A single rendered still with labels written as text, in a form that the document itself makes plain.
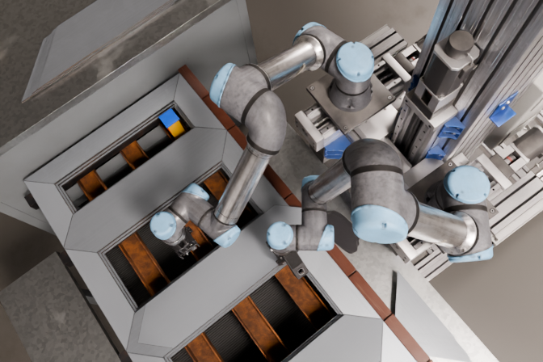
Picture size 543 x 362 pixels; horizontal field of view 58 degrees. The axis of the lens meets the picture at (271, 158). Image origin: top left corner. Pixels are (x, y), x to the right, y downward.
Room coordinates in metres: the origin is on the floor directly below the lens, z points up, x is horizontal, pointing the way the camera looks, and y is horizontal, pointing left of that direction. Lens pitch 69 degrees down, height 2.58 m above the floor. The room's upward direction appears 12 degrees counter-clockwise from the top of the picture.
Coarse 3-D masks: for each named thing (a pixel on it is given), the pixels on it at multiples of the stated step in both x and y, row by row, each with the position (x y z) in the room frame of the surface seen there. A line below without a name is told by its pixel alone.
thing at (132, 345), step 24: (144, 120) 0.94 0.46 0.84; (120, 144) 0.88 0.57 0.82; (216, 168) 0.68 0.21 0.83; (72, 216) 0.62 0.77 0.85; (120, 240) 0.49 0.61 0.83; (120, 288) 0.31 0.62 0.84; (336, 312) 0.08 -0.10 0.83; (192, 336) 0.10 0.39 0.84; (312, 336) 0.02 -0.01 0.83; (168, 360) 0.05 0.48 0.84; (288, 360) -0.03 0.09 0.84
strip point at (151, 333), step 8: (144, 312) 0.22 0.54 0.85; (144, 320) 0.19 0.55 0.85; (152, 320) 0.18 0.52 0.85; (144, 328) 0.16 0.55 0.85; (152, 328) 0.16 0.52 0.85; (160, 328) 0.15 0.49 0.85; (144, 336) 0.14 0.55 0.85; (152, 336) 0.13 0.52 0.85; (160, 336) 0.13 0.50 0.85; (152, 344) 0.11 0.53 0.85; (160, 344) 0.10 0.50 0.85; (168, 344) 0.09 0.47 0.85
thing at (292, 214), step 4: (280, 208) 0.47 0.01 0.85; (284, 208) 0.47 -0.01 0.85; (288, 208) 0.46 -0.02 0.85; (292, 208) 0.46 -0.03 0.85; (296, 208) 0.46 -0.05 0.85; (280, 212) 0.46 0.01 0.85; (284, 212) 0.46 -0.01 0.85; (288, 212) 0.45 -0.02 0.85; (292, 212) 0.45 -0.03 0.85; (296, 212) 0.45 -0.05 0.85; (300, 212) 0.44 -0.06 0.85; (284, 216) 0.44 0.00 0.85; (288, 216) 0.44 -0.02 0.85; (292, 216) 0.43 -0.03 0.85; (296, 216) 0.43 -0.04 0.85; (300, 216) 0.43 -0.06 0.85; (288, 220) 0.42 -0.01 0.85; (292, 220) 0.42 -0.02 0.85; (296, 220) 0.42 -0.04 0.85; (300, 220) 0.41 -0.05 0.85; (292, 224) 0.41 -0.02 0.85; (296, 224) 0.40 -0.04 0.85; (300, 224) 0.40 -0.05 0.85
